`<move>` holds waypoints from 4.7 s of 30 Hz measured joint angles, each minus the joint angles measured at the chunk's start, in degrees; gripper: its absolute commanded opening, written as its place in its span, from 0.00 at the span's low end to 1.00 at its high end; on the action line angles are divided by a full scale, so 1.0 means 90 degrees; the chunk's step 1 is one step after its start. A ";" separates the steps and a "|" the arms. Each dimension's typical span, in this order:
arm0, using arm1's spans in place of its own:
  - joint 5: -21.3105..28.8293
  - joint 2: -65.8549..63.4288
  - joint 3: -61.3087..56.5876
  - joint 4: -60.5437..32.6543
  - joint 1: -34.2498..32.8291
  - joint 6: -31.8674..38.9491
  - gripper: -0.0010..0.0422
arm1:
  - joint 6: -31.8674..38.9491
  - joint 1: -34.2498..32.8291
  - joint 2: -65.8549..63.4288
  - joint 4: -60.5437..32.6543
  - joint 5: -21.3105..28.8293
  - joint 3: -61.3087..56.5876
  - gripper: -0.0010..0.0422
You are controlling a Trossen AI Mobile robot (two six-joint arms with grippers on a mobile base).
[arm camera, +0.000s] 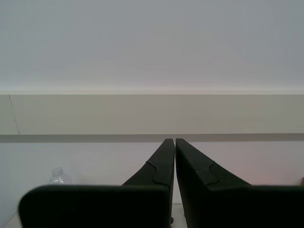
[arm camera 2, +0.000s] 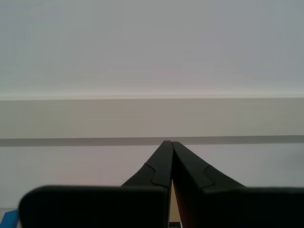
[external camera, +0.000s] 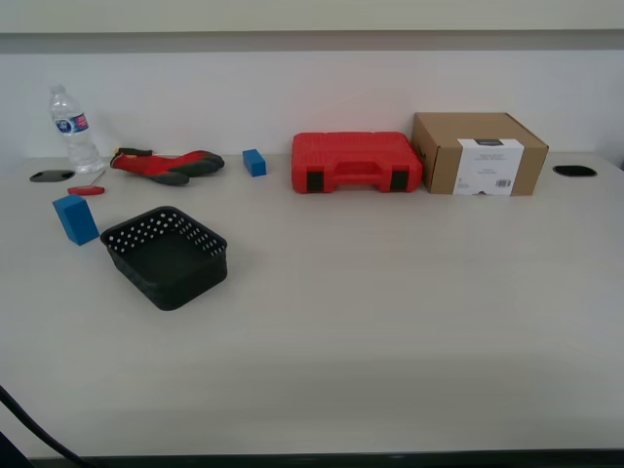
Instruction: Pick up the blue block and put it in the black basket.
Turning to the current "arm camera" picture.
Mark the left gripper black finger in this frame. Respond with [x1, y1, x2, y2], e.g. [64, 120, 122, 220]
[175, 138, 304, 228]
[18, 138, 176, 228]

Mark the clear plastic water bottle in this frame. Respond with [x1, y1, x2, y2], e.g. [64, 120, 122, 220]
[48, 167, 73, 186]

